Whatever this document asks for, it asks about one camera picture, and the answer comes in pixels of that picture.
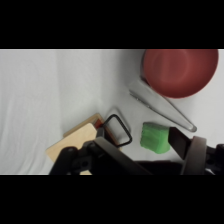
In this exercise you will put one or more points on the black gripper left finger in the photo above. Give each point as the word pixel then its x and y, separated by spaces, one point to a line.
pixel 110 156

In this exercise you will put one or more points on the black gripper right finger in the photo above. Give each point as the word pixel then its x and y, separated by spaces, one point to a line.
pixel 195 153

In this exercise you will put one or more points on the pink bowl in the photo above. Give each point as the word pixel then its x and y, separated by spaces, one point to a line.
pixel 180 71

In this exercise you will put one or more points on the wooden box with slot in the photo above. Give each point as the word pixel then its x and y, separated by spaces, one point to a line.
pixel 75 141

